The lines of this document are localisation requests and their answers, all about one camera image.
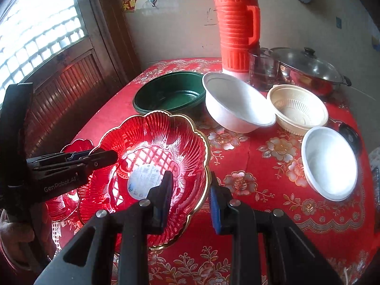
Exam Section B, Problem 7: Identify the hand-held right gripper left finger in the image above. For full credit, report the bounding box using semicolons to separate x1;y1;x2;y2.
34;171;174;285

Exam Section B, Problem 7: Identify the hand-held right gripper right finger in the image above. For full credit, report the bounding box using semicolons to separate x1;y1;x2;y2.
209;171;345;285

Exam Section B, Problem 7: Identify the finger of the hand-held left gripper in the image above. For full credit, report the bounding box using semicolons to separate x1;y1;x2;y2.
33;150;119;182
26;150;93;168

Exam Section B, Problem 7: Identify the small red glass dish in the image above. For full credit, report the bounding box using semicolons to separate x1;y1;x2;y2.
44;138;95;223

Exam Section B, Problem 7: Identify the large red glass bowl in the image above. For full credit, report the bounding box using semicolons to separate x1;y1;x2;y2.
78;110;212;251

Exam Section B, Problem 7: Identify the green oval plastic bowl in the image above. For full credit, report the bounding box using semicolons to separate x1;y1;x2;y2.
133;71;207;115

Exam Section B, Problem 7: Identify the white foam bowl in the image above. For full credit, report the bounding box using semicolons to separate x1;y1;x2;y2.
202;72;276;133

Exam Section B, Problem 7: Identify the person's left hand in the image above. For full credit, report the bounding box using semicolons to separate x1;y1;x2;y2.
0;210;34;272

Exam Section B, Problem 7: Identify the white lace cloth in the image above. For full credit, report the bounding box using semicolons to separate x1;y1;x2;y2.
50;221;64;251

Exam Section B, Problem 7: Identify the red floral tablecloth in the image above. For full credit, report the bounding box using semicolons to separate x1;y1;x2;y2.
50;58;380;285

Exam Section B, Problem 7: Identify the brown wooden slatted panel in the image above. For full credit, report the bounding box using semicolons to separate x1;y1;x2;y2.
22;37;131;155

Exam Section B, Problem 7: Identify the white plastic bowl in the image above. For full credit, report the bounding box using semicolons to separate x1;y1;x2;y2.
301;126;358;202

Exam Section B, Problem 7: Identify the latticed window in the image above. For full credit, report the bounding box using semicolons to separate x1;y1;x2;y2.
0;0;90;104

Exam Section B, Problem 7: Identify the beige ribbed plastic bowl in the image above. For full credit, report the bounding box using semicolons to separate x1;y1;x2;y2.
266;84;329;133

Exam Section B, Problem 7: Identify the clear glass cup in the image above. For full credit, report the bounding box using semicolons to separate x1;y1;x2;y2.
248;47;280;92

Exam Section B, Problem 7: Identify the black rounded object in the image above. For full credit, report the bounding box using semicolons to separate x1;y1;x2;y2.
338;122;363;158

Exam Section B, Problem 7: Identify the stainless steel pot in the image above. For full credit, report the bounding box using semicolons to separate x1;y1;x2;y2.
277;65;352;97

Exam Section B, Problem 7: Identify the clear plastic bag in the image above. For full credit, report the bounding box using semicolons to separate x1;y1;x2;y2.
369;150;380;186

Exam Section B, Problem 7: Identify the glass pot lid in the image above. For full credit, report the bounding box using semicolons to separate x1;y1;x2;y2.
271;47;345;84

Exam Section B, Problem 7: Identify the red plastic thermos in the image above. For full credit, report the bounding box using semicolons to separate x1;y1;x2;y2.
213;0;261;81

